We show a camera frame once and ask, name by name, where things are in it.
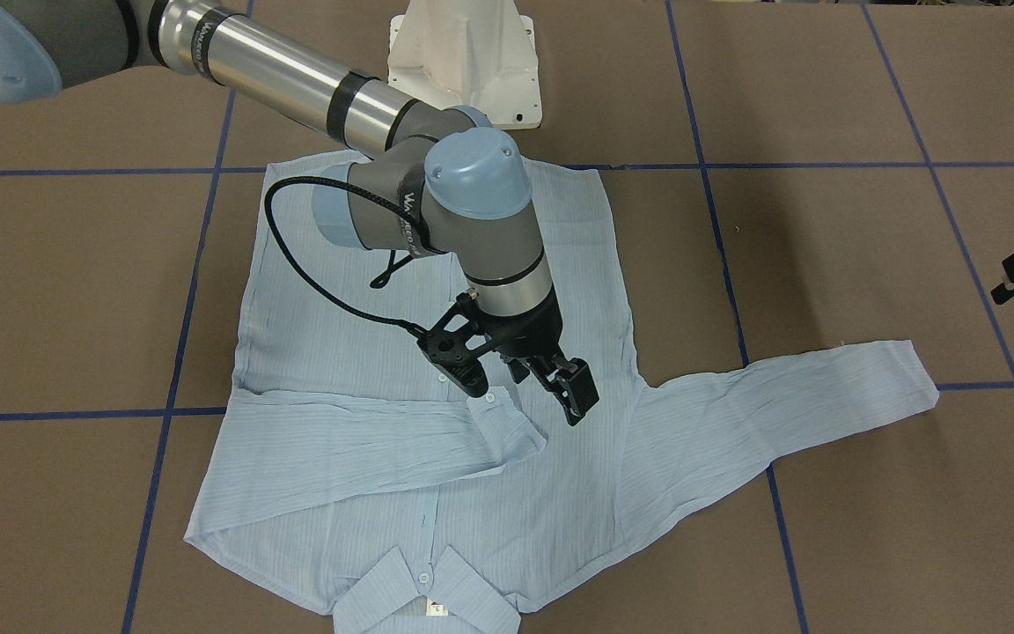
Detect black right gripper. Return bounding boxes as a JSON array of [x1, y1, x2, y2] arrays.
[[417, 291, 600, 428]]

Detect light blue button shirt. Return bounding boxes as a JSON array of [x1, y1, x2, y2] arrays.
[[185, 160, 938, 633]]

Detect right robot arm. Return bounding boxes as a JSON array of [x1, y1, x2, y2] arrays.
[[0, 1, 599, 425]]

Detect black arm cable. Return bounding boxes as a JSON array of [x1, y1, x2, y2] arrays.
[[264, 177, 429, 335]]

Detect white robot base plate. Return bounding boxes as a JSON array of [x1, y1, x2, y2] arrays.
[[387, 1, 544, 131]]

